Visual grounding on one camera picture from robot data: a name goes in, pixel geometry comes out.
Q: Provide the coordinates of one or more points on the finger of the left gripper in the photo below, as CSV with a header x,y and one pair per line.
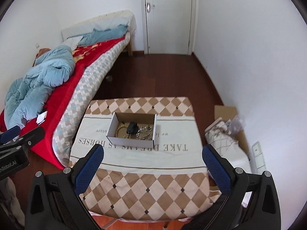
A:
x,y
10,134
31,138

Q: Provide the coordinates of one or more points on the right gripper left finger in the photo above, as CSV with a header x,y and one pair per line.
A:
x,y
86,167

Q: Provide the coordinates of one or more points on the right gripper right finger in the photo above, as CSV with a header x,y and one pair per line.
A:
x,y
220,169

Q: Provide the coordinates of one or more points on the black smartwatch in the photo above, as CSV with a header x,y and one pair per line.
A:
x,y
132,128

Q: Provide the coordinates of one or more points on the red bed sheet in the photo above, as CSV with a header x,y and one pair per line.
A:
x,y
55,109

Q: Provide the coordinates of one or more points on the white paper on bed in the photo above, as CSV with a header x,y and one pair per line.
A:
x,y
41,117

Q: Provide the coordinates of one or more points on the white power strip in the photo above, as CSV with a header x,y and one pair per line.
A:
x,y
258,158

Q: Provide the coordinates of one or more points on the floral patterned fabric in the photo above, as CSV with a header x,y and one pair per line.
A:
x,y
226,145

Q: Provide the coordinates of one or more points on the light blue quilt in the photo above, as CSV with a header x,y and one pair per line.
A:
x,y
61,67

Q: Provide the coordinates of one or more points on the clear plastic wrapping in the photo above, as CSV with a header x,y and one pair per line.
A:
x,y
236,124

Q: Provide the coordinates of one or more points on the flat brown cardboard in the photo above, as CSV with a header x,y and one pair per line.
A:
x,y
229,112

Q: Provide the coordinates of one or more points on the checkered bed mattress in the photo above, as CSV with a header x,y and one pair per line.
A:
x,y
81,97

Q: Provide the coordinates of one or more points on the white cardboard box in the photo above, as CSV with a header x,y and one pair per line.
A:
x,y
145,136

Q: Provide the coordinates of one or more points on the checkered printed tablecloth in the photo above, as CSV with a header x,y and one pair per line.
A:
x,y
168,181

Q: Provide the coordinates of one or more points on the white wooden headboard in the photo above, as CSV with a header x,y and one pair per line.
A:
x,y
102,22

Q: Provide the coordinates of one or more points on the white door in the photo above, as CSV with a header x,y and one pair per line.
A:
x,y
170,27

